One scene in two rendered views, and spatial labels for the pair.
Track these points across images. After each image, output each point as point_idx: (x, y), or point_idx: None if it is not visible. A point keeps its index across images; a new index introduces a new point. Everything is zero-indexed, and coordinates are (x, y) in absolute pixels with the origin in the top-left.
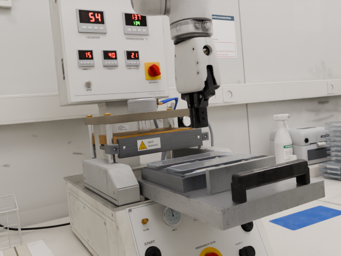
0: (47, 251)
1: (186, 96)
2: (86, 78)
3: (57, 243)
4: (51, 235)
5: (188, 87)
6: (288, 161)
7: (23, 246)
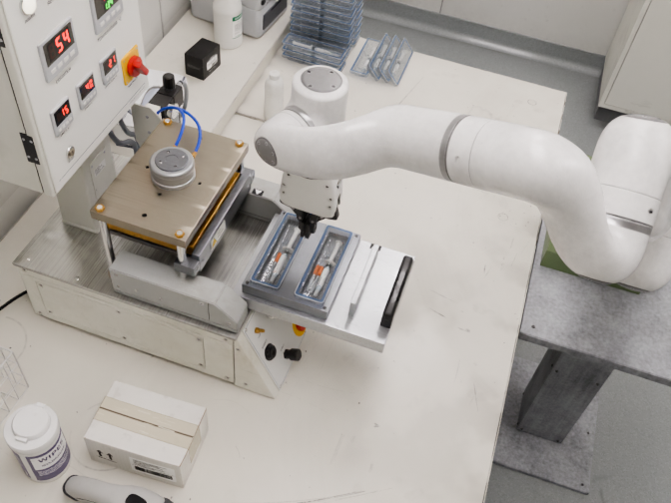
0: (155, 395)
1: (298, 210)
2: (66, 146)
3: (47, 346)
4: (12, 334)
5: (307, 210)
6: (403, 266)
7: (109, 400)
